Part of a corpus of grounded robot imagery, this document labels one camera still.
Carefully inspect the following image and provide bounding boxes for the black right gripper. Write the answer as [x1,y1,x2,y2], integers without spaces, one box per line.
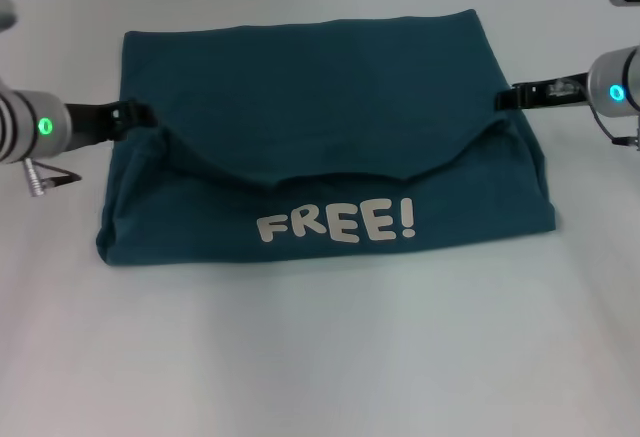
[494,71,592,111]

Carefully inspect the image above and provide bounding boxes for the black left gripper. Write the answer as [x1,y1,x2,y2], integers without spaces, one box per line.
[63,99,160,149]

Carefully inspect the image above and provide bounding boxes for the blue cotton t-shirt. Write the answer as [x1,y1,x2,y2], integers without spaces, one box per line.
[94,8,556,269]

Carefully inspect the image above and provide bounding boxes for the left arm cable with connector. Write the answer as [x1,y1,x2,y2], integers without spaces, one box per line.
[22,156,84,199]

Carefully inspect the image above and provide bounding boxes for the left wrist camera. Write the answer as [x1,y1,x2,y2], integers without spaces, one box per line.
[0,0,19,33]

